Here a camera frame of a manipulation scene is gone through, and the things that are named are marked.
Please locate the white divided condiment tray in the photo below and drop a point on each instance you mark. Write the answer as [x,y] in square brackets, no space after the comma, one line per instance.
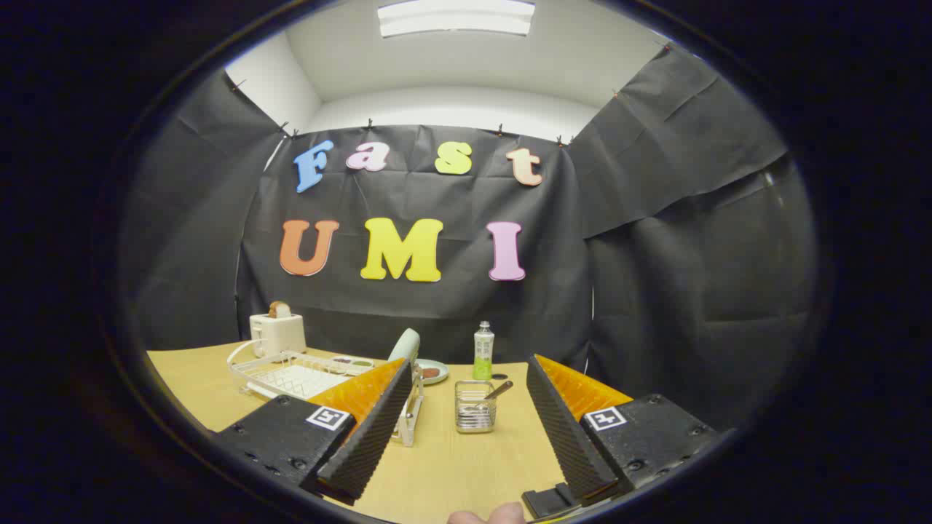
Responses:
[349,361]

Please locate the small plate with meat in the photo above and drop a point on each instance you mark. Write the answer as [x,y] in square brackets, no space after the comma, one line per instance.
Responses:
[440,379]

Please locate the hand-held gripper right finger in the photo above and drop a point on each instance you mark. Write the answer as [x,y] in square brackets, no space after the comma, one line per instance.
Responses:
[568,437]

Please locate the green drink bottle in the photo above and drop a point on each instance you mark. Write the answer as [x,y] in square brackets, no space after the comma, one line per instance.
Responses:
[483,356]

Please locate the pale green plate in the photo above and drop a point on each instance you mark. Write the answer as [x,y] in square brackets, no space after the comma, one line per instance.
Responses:
[405,346]

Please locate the white drain tray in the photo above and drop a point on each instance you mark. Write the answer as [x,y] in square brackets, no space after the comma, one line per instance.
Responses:
[298,380]

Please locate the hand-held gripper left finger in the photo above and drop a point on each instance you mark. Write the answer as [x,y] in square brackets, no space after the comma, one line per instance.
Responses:
[368,444]

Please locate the white toaster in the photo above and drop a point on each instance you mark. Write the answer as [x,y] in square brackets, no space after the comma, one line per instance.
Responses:
[278,335]

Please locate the ceiling light panel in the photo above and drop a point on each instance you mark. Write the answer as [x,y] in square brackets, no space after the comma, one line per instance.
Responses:
[455,18]

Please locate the bread slice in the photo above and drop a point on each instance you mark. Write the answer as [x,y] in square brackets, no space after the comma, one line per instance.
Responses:
[279,310]

